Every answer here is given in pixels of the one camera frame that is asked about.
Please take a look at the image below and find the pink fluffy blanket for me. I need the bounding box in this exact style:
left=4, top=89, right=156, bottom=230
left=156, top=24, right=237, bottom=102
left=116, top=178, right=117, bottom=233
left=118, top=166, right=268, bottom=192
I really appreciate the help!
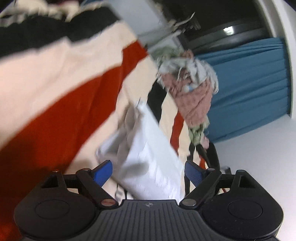
left=162, top=50, right=212, bottom=128

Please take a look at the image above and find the grey white cloth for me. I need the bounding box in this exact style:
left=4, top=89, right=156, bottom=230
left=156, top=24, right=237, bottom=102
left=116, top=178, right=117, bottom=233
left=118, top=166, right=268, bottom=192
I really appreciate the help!
left=157, top=57, right=219, bottom=94

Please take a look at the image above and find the dark window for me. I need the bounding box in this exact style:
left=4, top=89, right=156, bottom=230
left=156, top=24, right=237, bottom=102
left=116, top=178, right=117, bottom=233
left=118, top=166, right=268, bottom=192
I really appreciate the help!
left=159, top=0, right=273, bottom=50

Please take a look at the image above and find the pile of clothes and blankets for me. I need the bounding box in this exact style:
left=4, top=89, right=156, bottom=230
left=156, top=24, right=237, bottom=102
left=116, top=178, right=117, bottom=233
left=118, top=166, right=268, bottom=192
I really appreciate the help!
left=153, top=46, right=210, bottom=145

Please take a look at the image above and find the garment steamer stand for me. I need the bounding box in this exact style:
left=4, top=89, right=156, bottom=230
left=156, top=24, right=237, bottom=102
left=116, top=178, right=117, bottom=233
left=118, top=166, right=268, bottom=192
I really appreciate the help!
left=168, top=13, right=200, bottom=33

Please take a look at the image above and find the black armchair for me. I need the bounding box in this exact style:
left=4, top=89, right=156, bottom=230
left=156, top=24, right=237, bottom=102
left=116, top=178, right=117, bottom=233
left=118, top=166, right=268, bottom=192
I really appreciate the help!
left=190, top=141, right=220, bottom=172

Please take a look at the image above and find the blue curtain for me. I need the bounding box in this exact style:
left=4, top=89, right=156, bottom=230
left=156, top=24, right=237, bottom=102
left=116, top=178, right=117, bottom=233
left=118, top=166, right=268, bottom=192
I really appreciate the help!
left=196, top=37, right=292, bottom=143

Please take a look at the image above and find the striped fleece blanket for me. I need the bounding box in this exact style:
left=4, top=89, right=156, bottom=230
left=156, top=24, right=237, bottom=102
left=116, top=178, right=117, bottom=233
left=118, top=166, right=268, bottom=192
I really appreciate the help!
left=0, top=0, right=208, bottom=241

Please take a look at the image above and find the white garment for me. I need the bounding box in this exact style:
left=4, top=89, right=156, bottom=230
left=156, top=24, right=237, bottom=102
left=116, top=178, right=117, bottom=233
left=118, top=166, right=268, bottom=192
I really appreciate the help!
left=96, top=102, right=185, bottom=201

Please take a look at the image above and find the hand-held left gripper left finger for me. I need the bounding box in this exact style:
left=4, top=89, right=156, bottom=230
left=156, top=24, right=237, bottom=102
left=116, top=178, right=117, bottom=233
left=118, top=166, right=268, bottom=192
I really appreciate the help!
left=41, top=160, right=119, bottom=208

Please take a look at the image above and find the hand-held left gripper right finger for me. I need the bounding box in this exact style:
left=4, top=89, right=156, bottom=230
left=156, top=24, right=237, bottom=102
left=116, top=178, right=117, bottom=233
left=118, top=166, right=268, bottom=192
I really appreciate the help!
left=179, top=160, right=255, bottom=208

